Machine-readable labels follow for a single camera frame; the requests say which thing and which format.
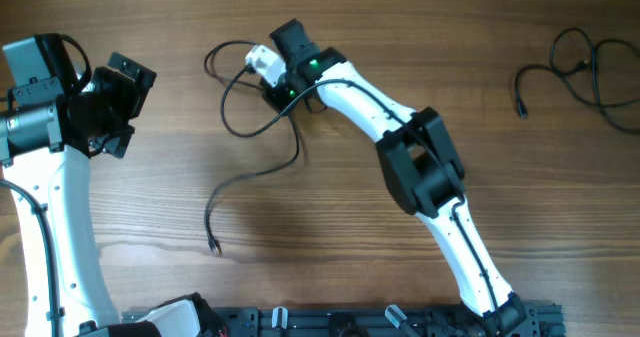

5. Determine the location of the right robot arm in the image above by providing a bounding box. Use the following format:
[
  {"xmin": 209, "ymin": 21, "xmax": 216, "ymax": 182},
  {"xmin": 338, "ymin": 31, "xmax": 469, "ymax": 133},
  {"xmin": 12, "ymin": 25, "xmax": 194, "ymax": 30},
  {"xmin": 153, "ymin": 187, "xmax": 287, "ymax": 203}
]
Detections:
[{"xmin": 245, "ymin": 19, "xmax": 526, "ymax": 336}]

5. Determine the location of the black aluminium base frame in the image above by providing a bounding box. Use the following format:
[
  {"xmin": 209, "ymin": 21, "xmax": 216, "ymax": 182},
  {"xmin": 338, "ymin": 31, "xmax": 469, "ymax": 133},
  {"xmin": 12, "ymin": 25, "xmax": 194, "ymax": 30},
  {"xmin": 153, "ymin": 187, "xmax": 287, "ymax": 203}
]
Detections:
[{"xmin": 122, "ymin": 301, "xmax": 566, "ymax": 337}]

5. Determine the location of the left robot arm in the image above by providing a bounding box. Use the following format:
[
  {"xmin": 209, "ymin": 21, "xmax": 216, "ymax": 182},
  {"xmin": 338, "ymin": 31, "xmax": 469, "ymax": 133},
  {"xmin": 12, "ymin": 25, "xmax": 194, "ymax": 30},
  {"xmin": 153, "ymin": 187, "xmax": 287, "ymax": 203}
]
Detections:
[{"xmin": 1, "ymin": 33, "xmax": 209, "ymax": 336}]

